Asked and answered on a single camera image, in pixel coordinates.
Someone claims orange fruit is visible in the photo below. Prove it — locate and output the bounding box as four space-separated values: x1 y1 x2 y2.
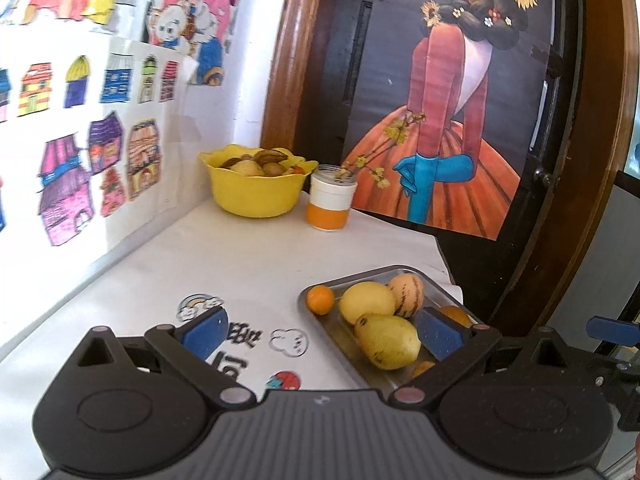
439 306 474 328

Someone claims large yellow pear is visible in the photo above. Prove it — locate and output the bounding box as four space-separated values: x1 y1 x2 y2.
354 313 421 370

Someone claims striped pepino melon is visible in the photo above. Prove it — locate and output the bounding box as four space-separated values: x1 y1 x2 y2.
387 273 424 318

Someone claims yellow round pear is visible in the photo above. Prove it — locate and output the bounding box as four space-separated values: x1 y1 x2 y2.
338 281 396 325

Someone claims small orange tangerine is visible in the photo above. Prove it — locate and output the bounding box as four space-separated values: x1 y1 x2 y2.
305 285 335 316

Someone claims white printed tablecloth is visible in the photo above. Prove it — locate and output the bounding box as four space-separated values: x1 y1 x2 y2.
1 202 462 479

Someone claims metal baking tray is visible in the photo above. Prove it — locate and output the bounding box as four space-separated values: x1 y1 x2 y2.
298 264 480 396

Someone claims yellow plastic bowl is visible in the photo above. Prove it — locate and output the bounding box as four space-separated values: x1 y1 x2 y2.
198 144 318 219

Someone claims white and orange cup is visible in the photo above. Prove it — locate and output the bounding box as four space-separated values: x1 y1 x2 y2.
306 165 358 231

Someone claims yellow artificial flower sprig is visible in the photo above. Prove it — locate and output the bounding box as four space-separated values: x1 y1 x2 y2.
337 106 425 190

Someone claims houses drawing paper sheet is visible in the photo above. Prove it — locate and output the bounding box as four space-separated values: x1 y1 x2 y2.
1 27 196 287

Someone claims girl in orange dress painting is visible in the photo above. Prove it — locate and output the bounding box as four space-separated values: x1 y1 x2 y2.
343 0 553 240

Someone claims cartoon girl bear poster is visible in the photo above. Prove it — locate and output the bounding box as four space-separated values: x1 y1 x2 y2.
145 0 240 87

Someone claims brown wooden door frame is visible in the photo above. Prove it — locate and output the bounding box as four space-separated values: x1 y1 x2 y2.
260 0 321 151

